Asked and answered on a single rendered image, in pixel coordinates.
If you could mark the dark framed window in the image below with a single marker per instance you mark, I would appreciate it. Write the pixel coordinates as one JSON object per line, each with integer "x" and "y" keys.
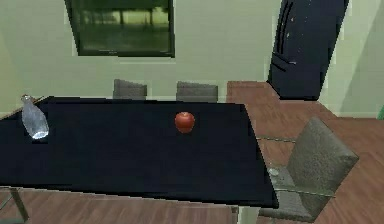
{"x": 123, "y": 28}

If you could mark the black fridge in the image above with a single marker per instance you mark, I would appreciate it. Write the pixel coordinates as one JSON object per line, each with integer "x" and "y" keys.
{"x": 306, "y": 50}

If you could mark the clear glass bottle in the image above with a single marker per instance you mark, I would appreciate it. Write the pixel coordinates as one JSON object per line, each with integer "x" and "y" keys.
{"x": 34, "y": 120}

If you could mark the black dining table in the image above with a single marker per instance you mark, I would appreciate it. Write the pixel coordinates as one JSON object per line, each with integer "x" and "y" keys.
{"x": 133, "y": 156}

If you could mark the red apple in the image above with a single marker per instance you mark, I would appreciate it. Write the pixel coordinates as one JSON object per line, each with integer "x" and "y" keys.
{"x": 184, "y": 122}

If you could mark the grey upholstered chair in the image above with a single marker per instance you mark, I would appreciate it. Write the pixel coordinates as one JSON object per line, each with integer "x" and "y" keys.
{"x": 313, "y": 166}
{"x": 196, "y": 92}
{"x": 129, "y": 90}

